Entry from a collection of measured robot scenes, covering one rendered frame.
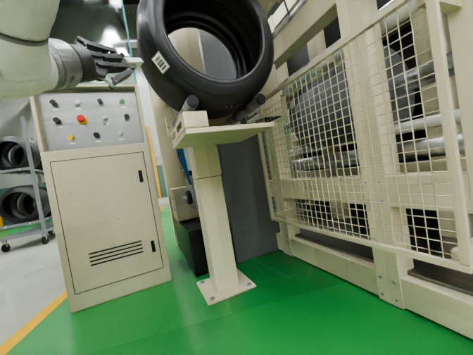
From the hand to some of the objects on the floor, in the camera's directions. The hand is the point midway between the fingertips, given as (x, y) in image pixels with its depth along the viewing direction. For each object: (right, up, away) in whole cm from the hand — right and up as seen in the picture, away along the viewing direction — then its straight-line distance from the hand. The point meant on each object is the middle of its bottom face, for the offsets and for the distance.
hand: (131, 63), depth 64 cm
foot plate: (+23, -94, +63) cm, 115 cm away
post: (+23, -94, +63) cm, 115 cm away
